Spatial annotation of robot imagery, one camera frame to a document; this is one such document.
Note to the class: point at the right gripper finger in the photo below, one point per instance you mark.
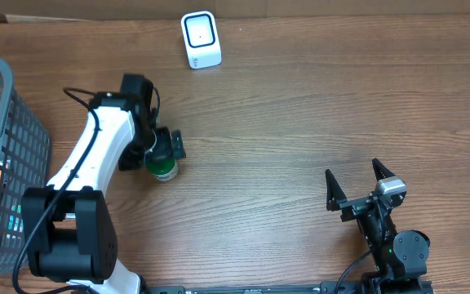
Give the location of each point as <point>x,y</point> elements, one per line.
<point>381,172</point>
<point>335,195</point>

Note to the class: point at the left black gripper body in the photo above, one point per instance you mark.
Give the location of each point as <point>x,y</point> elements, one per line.
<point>164,147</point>

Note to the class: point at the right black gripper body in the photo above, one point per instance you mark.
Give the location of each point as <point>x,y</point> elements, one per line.
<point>354,208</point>

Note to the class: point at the green lid jar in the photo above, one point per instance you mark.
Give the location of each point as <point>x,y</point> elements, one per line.
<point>165,170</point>

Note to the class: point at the teal tissue pack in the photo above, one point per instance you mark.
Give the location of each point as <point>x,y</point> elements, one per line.
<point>14,221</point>

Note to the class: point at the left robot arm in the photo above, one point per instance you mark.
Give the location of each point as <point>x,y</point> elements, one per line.
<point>69,234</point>

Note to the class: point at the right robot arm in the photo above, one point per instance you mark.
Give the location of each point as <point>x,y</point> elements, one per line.
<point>395,260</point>

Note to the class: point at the white barcode scanner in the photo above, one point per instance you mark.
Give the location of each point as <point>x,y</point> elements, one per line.
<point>201,39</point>

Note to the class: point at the grey plastic mesh basket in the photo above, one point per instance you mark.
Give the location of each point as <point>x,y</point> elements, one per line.
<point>25,155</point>

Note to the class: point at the cardboard box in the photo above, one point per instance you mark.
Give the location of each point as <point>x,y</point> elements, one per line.
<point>29,10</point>

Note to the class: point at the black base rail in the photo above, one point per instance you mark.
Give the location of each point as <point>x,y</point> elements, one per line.
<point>235,290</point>

